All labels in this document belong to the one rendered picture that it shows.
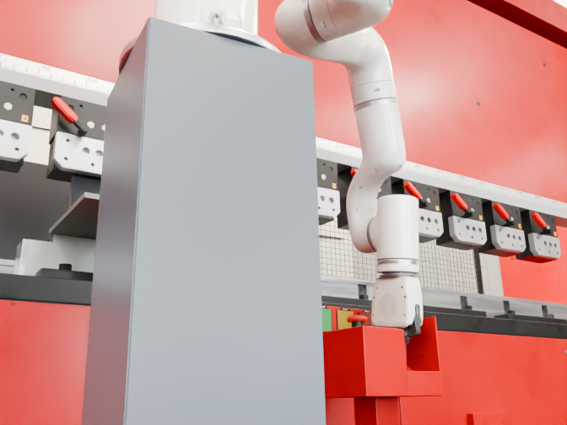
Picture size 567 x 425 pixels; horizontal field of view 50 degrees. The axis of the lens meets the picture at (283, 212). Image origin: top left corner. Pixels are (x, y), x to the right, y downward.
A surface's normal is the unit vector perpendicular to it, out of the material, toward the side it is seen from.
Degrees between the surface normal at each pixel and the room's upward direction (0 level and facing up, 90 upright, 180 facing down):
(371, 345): 90
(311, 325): 90
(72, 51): 90
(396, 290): 90
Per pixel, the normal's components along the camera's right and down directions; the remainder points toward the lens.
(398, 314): -0.76, -0.15
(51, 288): 0.54, -0.26
